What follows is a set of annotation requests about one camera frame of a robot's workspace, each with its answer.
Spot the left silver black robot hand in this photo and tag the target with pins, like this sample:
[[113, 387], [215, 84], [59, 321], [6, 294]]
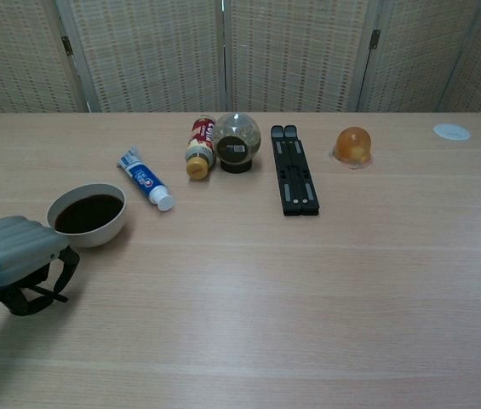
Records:
[[14, 243]]

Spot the white round table grommet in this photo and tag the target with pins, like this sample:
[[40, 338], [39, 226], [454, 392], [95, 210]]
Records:
[[451, 132]]

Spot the brass screen hinge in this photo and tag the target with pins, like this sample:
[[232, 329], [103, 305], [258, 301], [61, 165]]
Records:
[[375, 38], [66, 44]]

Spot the glass snow globe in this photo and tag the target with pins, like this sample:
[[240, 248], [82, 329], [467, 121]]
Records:
[[236, 140]]

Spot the white bowl with dark liquid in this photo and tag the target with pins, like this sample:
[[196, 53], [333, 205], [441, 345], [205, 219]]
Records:
[[95, 209]]

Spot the black folding laptop stand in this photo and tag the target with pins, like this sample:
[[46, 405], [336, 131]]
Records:
[[295, 179]]

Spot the blue white toothpaste tube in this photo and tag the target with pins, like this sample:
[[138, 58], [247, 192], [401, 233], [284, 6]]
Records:
[[142, 176]]

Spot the orange jelly cup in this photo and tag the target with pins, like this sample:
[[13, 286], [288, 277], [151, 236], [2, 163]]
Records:
[[353, 145]]

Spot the red Costa coffee bottle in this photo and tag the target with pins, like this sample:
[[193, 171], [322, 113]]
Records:
[[199, 149]]

